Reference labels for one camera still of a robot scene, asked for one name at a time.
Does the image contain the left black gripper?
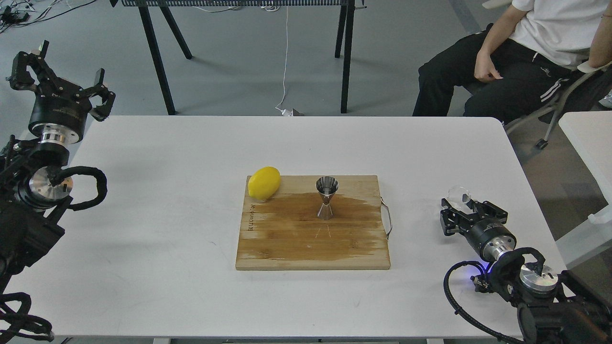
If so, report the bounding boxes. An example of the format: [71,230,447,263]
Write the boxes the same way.
[6,41,116,144]

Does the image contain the wooden cutting board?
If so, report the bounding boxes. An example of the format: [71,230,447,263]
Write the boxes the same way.
[235,175,391,271]

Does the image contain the clear glass cup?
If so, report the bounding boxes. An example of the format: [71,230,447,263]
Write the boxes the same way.
[446,185,472,213]

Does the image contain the steel double jigger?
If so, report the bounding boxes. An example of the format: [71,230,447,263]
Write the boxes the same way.
[316,176,339,220]

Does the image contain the white hanging cable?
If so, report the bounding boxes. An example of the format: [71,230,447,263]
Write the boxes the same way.
[275,6,304,117]

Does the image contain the yellow lemon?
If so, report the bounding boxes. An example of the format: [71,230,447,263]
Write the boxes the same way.
[247,166,281,201]

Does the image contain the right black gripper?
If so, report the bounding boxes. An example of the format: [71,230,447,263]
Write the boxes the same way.
[440,198,516,262]

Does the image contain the seated person white shirt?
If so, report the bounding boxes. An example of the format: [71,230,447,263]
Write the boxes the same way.
[413,0,611,124]

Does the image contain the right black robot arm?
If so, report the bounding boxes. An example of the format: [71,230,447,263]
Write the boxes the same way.
[440,198,611,344]

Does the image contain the black floor cables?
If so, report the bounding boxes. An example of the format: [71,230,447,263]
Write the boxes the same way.
[0,0,98,34]

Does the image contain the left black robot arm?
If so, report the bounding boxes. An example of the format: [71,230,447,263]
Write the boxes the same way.
[0,41,116,291]

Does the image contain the black metal frame table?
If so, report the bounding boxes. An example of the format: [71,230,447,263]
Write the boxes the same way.
[110,0,367,116]

